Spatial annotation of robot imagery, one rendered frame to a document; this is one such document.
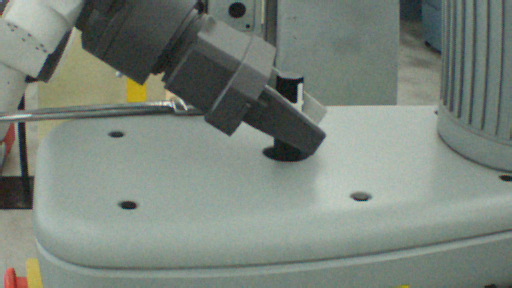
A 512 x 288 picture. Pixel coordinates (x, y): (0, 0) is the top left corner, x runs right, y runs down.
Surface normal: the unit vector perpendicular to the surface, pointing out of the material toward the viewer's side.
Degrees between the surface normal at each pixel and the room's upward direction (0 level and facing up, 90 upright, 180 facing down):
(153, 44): 86
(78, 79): 90
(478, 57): 90
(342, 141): 0
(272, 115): 90
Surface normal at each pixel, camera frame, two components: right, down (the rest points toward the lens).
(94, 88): 0.20, 0.36
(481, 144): -0.74, 0.22
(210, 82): -0.09, 0.36
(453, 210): 0.17, -0.41
